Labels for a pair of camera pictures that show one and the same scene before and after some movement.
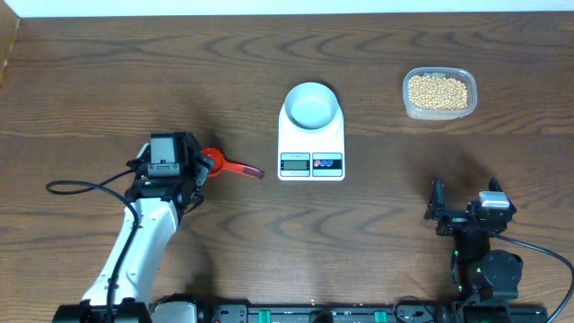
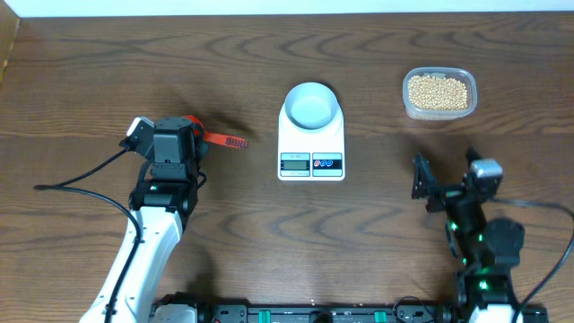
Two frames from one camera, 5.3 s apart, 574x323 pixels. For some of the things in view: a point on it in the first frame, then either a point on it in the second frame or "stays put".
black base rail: x=369 y=313 stays put
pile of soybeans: x=437 y=93 stays put
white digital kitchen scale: x=311 y=155 stays put
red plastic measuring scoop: x=222 y=164 to x=216 y=137
